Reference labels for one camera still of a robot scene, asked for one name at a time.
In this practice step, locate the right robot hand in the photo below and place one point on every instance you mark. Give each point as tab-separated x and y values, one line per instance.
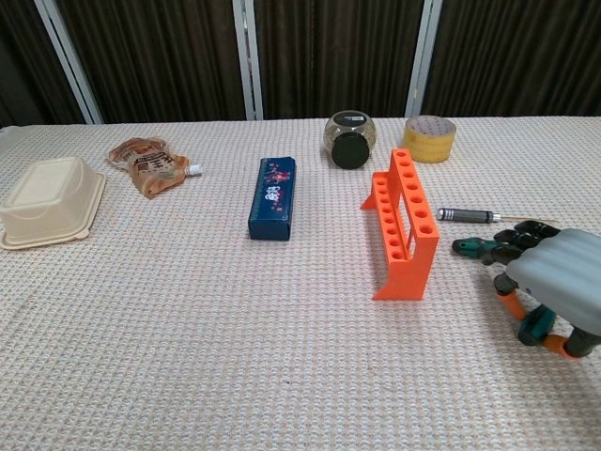
563	272

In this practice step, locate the long green-black screwdriver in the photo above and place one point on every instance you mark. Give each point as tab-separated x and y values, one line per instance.
469	246

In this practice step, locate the black metal precision screwdriver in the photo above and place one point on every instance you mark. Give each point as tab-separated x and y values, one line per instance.
469	215

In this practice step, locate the orange screwdriver rack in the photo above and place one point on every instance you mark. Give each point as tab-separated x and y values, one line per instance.
408	272

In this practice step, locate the yellow tape roll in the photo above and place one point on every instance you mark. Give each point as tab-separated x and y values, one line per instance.
429	138

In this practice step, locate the glass jar with black lid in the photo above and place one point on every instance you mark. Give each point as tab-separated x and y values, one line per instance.
349	148

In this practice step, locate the blue rectangular box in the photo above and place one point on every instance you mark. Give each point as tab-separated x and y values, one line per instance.
273	197

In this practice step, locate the beige woven tablecloth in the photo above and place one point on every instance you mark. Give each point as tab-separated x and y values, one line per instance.
211	329

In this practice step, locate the brown spouted sauce pouch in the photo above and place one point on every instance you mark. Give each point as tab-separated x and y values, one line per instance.
150	166

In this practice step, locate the beige plastic lunch box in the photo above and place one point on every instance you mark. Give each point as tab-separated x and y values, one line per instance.
47	202

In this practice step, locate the silver partition post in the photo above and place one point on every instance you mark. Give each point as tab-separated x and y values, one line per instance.
70	63
249	61
421	61

